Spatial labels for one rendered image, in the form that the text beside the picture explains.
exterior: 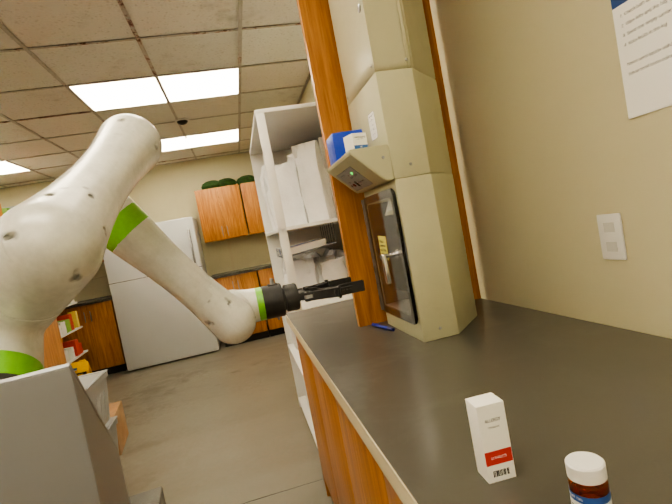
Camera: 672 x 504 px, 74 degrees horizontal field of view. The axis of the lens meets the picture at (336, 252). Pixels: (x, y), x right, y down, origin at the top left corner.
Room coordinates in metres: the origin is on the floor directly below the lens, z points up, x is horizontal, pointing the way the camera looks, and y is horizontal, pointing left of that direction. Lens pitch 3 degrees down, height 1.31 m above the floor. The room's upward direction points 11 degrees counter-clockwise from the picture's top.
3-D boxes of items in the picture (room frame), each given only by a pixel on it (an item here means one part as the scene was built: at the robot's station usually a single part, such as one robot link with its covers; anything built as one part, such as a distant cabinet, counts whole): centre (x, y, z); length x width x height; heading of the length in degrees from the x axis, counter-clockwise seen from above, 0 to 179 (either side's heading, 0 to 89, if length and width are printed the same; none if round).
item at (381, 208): (1.42, -0.16, 1.19); 0.30 x 0.01 x 0.40; 12
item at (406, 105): (1.45, -0.29, 1.33); 0.32 x 0.25 x 0.77; 12
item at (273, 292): (1.24, 0.19, 1.15); 0.09 x 0.06 x 0.12; 13
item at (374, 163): (1.41, -0.11, 1.46); 0.32 x 0.11 x 0.10; 12
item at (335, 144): (1.48, -0.09, 1.56); 0.10 x 0.10 x 0.09; 12
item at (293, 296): (1.25, 0.12, 1.14); 0.09 x 0.08 x 0.07; 103
